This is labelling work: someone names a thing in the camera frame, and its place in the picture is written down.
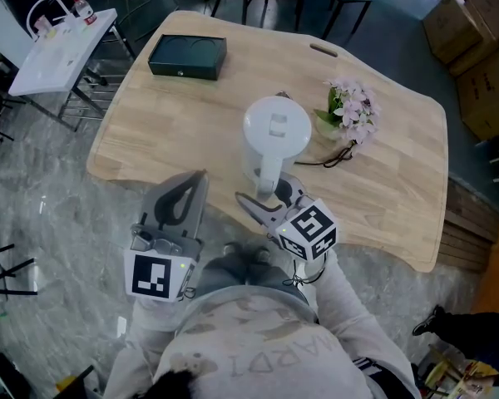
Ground person's right forearm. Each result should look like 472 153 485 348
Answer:
303 249 421 399

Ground pile of colourful bags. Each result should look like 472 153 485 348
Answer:
415 342 499 399

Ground person's dark trouser legs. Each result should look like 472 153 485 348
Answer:
193 245 313 307

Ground white arched tube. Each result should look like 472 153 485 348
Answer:
27 0 74 41

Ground person's left forearm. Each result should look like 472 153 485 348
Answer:
103 297 192 399

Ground wooden slat platform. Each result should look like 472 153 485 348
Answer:
436 172 499 273

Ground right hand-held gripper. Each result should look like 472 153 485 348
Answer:
235 173 338 262

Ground pink flowers in glass vase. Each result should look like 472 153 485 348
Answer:
314 76 383 147

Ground small pink cup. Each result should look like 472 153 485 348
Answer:
32 14 54 33

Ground white electric kettle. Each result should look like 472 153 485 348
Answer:
240 95 313 201

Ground yellow panel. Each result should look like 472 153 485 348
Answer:
472 230 499 316

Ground black metal chair frame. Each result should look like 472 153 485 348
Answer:
0 243 38 297

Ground water bottle with red label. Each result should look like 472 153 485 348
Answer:
72 0 97 27

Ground wooden table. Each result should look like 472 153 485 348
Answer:
86 9 449 273

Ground dark power cord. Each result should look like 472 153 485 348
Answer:
294 139 358 169

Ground person's left shoe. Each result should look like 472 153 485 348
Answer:
223 242 249 262

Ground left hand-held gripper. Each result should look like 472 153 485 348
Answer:
123 170 210 303

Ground person's right shoe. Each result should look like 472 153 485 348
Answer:
251 245 272 264

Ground person's light sweatshirt torso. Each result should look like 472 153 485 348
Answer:
153 287 375 399

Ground stack of cardboard boxes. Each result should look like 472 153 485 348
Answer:
422 0 499 141

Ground person's shoe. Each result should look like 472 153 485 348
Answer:
223 242 249 262
251 245 272 264

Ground white folding table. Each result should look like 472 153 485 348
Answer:
7 7 136 132

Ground dark green box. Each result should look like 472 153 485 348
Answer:
147 34 228 81

